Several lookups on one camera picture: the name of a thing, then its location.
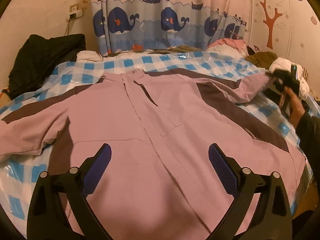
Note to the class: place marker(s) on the white cloth pile right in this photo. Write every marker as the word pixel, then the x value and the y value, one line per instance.
pixel 296 71

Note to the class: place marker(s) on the pink and brown jacket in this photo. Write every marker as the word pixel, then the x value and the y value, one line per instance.
pixel 160 183

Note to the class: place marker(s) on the white wall socket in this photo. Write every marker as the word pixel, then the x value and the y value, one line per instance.
pixel 75 11

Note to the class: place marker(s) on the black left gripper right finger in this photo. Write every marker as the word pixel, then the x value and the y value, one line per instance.
pixel 272 216

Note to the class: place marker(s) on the blue white checkered bed cover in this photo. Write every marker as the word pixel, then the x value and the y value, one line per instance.
pixel 18 174

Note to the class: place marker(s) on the pink garment pile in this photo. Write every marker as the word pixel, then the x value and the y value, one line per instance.
pixel 240 45

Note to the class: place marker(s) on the white folded cloth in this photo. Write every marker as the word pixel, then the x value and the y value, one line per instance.
pixel 87 56

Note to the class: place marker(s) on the olive brown garment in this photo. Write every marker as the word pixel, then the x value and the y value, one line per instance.
pixel 262 59

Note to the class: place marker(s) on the red tree wall sticker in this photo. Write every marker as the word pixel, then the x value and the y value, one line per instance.
pixel 270 21

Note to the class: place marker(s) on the dark sleeve right forearm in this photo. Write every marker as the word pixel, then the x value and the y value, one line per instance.
pixel 308 133

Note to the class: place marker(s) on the right hand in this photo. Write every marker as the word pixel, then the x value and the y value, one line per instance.
pixel 297 109

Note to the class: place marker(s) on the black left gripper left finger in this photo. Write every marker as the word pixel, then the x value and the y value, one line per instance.
pixel 47 218

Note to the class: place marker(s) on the black garment pile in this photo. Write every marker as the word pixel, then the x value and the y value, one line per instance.
pixel 37 59

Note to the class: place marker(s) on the whale pattern curtain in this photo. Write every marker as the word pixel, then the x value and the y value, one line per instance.
pixel 122 25

